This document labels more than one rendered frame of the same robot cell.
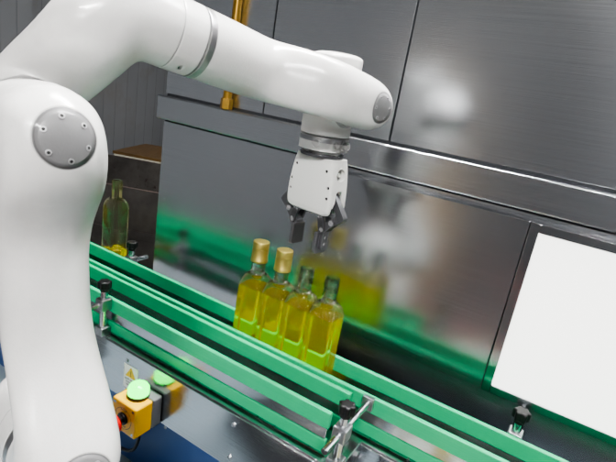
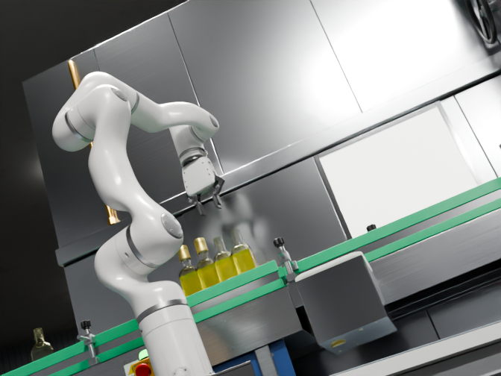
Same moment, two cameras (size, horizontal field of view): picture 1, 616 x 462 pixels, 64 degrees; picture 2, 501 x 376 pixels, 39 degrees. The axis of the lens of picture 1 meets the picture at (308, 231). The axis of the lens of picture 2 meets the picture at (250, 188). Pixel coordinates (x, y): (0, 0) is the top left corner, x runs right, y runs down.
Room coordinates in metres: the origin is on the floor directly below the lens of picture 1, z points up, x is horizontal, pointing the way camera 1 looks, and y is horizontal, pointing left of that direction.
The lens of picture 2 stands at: (-1.02, 0.52, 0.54)
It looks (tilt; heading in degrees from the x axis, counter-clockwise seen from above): 24 degrees up; 340
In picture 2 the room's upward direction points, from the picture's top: 20 degrees counter-clockwise
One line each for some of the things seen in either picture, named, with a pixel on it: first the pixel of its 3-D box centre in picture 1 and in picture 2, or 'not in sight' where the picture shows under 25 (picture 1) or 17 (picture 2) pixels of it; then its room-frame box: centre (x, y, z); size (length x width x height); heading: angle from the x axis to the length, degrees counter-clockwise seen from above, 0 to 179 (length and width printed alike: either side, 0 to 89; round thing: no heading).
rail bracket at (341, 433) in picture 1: (347, 428); (287, 262); (0.70, -0.12, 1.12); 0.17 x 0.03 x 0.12; 151
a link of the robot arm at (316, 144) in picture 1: (324, 143); (194, 158); (0.84, 0.00, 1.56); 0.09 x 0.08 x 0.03; 52
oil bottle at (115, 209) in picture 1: (115, 224); (45, 367); (1.33, 0.55, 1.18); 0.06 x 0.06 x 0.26; 53
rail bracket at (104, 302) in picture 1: (94, 311); (86, 342); (0.95, 0.43, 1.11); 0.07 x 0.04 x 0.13; 151
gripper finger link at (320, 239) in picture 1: (325, 236); (218, 196); (0.82, -0.03, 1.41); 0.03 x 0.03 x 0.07; 52
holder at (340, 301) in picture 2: not in sight; (349, 309); (0.58, -0.19, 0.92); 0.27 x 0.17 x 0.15; 151
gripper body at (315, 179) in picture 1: (317, 179); (199, 176); (0.84, 0.00, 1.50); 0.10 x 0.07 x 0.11; 52
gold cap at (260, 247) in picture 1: (260, 250); (183, 254); (0.96, 0.09, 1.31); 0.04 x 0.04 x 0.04
